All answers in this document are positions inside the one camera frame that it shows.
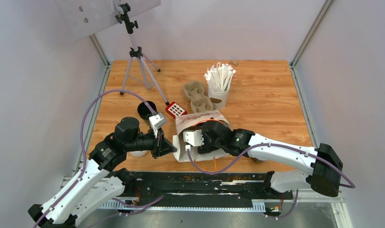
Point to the bundle of white wrapped straws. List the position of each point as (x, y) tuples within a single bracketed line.
[(219, 77)]

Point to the dark cup of coffee beans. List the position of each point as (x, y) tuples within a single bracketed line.
[(144, 112)]

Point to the paper bag with orange handles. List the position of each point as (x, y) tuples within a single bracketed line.
[(185, 152)]

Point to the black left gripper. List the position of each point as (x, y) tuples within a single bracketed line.
[(166, 147)]

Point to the red white block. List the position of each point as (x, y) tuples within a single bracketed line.
[(174, 110)]

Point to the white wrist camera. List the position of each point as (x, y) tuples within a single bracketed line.
[(193, 137), (156, 122)]

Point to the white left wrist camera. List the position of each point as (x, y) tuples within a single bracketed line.
[(156, 122)]

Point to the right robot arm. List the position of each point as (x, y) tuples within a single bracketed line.
[(317, 168)]

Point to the brown pulp cup carrier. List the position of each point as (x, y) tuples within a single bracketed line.
[(195, 93)]

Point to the lidded coffee cup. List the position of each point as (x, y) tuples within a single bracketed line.
[(258, 160)]

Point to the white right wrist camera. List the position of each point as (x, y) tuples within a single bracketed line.
[(193, 137)]

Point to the silver tripod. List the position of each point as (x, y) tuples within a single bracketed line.
[(136, 52)]

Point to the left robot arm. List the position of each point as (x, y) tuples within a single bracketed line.
[(77, 200)]

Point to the grey perforated board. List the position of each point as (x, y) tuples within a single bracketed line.
[(87, 17)]

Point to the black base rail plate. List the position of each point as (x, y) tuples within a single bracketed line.
[(195, 190)]

